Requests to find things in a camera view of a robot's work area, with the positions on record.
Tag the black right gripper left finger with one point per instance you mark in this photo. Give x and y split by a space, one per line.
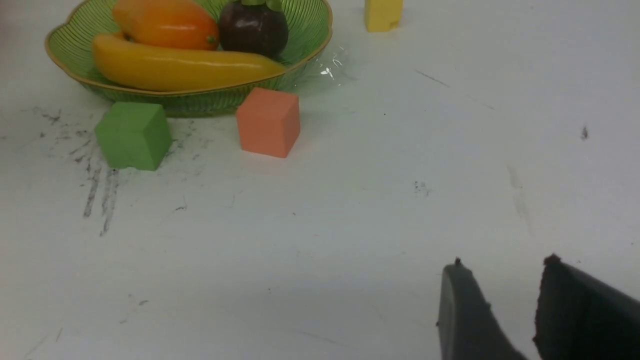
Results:
466 325

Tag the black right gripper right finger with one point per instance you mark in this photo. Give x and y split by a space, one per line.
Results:
579 317

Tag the dark purple mangosteen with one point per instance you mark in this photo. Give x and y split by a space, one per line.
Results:
254 26

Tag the orange yellow mango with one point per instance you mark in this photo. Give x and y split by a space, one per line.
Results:
178 24

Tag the yellow banana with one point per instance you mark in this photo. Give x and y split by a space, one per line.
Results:
162 69

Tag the orange foam cube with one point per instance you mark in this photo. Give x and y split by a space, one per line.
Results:
268 122

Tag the yellow foam block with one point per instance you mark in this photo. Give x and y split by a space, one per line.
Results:
382 15

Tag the green foam cube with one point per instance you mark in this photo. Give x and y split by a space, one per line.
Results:
134 135

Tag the green glass plate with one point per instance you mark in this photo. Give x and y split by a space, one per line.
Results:
90 48

